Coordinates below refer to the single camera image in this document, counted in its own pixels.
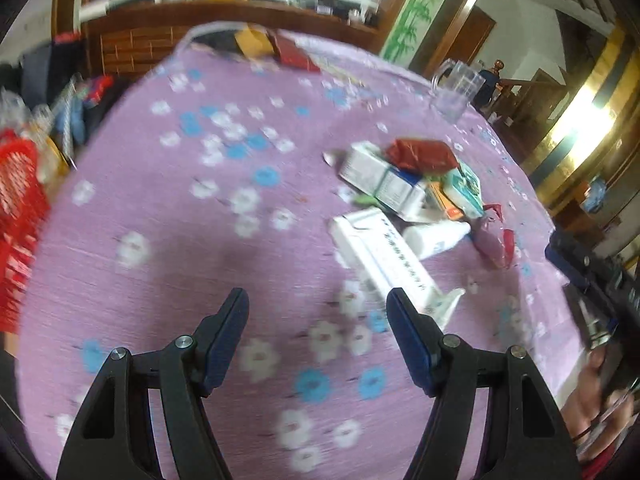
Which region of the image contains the dark red snack bag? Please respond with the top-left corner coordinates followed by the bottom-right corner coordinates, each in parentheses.
top-left (385, 138), bottom-right (460, 176)

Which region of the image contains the white tube bottle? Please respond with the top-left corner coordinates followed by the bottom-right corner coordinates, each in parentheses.
top-left (402, 220), bottom-right (471, 260)

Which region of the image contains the white blue medicine box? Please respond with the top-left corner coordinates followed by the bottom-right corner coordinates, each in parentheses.
top-left (338, 141), bottom-right (445, 223)

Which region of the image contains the wooden cabinet counter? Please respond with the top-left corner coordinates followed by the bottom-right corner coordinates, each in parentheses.
top-left (82, 0), bottom-right (378, 79)

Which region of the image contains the clear glass mug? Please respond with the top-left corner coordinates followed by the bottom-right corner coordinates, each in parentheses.
top-left (431, 58), bottom-right (486, 124)

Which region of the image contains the red flat packet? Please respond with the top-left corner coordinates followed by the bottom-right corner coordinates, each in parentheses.
top-left (268, 32), bottom-right (321, 73)

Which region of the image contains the red plastic basket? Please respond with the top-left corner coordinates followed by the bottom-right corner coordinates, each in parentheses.
top-left (0, 136), bottom-right (49, 333)

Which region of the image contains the brown wooden door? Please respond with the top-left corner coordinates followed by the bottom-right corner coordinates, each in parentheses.
top-left (424, 6), bottom-right (496, 78)

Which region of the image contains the purple floral tablecloth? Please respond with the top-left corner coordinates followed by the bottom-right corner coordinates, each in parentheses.
top-left (17, 36), bottom-right (582, 479)

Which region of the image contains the right hand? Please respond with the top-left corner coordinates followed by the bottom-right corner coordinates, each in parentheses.
top-left (561, 346), bottom-right (634, 463)

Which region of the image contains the long white medicine box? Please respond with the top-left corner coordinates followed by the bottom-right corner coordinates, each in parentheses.
top-left (329, 207), bottom-right (465, 330)

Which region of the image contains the teal cartoon box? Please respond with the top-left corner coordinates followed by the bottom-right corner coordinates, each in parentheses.
top-left (442, 162), bottom-right (484, 220)

